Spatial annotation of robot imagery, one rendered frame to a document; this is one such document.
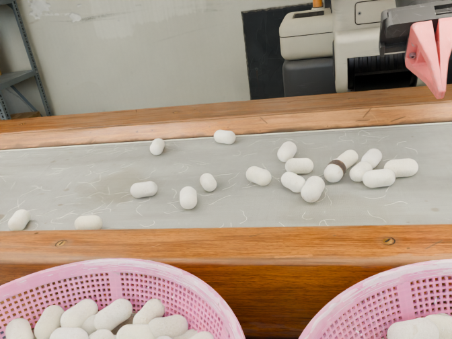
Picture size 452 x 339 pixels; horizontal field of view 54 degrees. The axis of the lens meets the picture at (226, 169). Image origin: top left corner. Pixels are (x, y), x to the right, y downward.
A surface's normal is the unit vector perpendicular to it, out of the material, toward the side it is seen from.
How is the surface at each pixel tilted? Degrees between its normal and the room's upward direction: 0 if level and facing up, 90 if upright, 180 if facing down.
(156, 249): 0
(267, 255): 0
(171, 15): 90
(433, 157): 0
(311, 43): 90
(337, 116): 45
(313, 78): 90
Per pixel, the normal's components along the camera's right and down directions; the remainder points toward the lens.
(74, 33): -0.20, 0.43
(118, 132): -0.22, -0.32
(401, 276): 0.18, 0.13
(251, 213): -0.14, -0.90
